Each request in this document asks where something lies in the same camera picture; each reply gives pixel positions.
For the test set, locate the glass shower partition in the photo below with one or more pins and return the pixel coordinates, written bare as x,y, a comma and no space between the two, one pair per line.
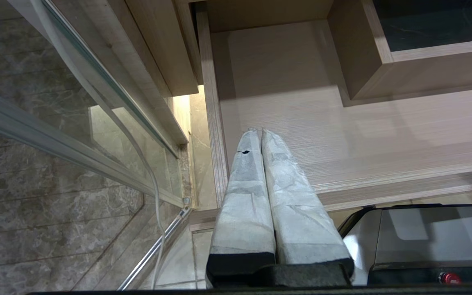
35,135

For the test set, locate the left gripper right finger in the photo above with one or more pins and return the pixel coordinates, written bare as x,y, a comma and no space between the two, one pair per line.
297,217

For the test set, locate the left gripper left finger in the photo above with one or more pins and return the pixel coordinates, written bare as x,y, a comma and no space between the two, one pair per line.
244,213

